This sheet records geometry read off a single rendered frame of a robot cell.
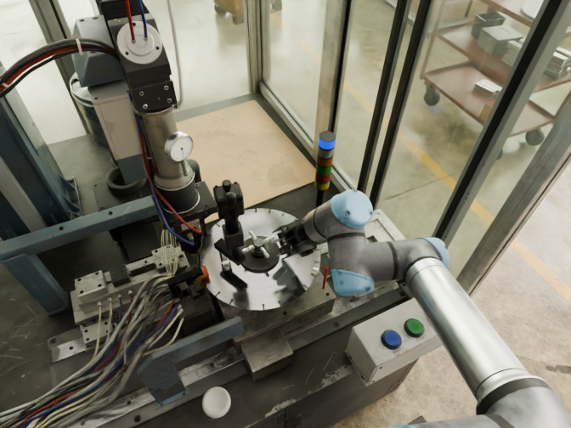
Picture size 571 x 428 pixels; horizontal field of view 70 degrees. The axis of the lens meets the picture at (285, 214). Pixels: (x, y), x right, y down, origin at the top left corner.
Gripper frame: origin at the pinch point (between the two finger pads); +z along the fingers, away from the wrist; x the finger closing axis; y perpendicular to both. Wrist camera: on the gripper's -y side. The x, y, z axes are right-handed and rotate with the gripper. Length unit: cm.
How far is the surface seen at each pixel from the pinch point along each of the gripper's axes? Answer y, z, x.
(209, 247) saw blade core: 15.8, 12.3, -7.2
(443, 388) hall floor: -78, 53, 77
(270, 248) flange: 2.5, 4.2, -1.1
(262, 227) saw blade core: 0.1, 8.9, -7.9
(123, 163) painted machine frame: 35.1, -10.6, -25.8
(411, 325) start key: -18.7, -12.4, 29.6
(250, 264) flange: 9.4, 4.7, 1.3
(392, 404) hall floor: -55, 60, 74
